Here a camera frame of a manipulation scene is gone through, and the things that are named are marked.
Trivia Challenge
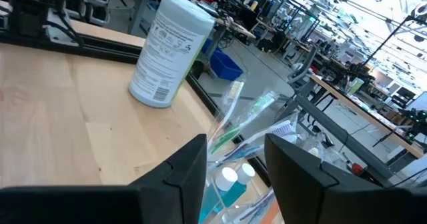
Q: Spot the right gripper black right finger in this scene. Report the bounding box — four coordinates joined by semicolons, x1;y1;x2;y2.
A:
265;133;427;224

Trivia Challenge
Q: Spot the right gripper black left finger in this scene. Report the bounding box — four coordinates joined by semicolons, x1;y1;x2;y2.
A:
0;133;208;224

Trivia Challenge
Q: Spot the clear acrylic organizer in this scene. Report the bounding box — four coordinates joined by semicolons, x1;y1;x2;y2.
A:
199;117;334;224

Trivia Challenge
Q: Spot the purple toothbrush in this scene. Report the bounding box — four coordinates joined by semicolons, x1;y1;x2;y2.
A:
220;119;296;163

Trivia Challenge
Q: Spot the blue toothpaste tube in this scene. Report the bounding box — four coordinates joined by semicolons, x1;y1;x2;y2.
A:
222;163;257;208

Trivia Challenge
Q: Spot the teal mouthwash bottle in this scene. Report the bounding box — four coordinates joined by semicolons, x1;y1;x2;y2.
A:
199;166;240;224

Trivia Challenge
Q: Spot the green toothbrush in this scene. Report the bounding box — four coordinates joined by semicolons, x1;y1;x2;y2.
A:
209;90;280;155

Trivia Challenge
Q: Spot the long black bar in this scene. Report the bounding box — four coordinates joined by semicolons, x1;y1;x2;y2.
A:
293;95;396;187

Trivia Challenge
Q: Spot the grey office chair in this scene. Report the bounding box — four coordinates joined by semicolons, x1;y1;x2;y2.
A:
286;43;318;93

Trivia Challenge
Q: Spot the white plastic cup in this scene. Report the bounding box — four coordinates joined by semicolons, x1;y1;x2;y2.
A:
128;0;216;109

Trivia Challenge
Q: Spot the blue plastic bin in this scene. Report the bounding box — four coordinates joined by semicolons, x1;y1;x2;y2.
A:
201;39;244;81

